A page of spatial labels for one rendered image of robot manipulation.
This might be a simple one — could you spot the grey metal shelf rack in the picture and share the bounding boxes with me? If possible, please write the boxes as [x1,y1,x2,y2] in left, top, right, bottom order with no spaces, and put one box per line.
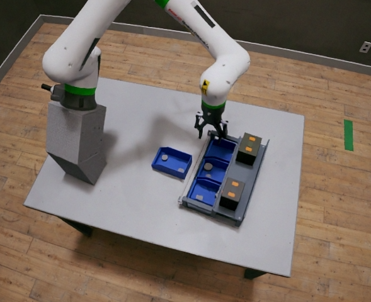
[178,130,270,227]

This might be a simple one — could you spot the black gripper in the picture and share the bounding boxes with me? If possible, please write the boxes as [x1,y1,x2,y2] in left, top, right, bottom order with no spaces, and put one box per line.
[194,111,228,145]

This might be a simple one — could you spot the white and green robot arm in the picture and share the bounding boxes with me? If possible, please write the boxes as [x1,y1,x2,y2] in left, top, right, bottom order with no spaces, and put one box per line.
[41,0,250,117]

